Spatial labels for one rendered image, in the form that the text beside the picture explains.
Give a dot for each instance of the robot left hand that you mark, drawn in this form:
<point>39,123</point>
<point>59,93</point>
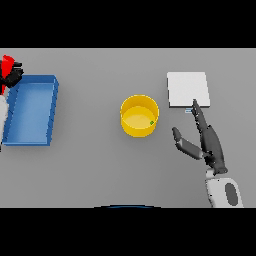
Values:
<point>12,76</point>

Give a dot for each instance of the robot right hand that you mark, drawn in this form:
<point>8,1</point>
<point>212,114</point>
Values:
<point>210,143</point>

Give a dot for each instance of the red beaker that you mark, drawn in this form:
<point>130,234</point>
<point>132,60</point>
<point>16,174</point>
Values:
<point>6,66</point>

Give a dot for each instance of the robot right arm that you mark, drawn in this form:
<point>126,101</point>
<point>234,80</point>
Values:
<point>222,192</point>

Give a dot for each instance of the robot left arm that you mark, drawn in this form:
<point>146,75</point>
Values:
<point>2,115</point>

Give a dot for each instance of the pale square measuring scale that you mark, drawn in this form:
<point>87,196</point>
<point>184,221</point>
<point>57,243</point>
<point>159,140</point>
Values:
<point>188,89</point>

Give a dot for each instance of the green nut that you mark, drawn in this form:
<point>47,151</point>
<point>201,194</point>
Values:
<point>152,122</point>

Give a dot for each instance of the yellow bowl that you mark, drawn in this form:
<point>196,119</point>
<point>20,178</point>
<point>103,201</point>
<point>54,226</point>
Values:
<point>139,116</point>

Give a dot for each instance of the blue tray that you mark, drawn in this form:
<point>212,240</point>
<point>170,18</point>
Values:
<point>30,110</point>

